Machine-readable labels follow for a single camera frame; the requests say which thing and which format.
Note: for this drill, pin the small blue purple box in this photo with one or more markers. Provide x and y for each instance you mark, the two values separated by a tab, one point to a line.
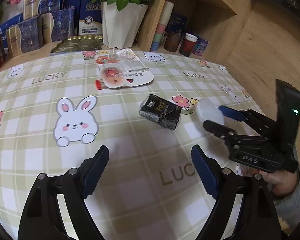
200	46

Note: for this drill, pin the person's right hand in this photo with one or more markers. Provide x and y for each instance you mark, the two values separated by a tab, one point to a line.
283	182

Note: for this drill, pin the green plaid bunny tablecloth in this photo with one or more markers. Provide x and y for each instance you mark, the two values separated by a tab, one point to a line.
149	189

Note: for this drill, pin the white flower pot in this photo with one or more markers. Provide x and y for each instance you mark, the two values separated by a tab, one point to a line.
119	28

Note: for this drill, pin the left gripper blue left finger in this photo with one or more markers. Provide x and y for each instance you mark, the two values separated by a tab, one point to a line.
92	169

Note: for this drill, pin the black cigarette pack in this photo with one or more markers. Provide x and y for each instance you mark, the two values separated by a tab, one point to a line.
160	111

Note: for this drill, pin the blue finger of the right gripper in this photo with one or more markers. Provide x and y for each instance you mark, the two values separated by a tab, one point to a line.
232	113
218	130

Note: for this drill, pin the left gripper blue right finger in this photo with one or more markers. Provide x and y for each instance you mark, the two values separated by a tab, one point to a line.
207	169

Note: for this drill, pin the white brown bear package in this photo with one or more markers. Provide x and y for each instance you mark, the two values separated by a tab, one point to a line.
121	69

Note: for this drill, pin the white round lid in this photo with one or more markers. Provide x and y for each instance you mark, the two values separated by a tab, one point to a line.
207	110

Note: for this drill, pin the dark drink cup white lid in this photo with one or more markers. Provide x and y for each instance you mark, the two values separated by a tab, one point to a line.
188	44

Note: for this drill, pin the stack of pastel cups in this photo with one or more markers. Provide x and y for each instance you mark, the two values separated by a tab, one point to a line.
163	21

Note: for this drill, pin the brown glass cup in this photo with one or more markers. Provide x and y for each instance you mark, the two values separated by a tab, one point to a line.
172	42

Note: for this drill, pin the wooden shelf unit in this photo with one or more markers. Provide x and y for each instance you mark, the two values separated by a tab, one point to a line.
221	22

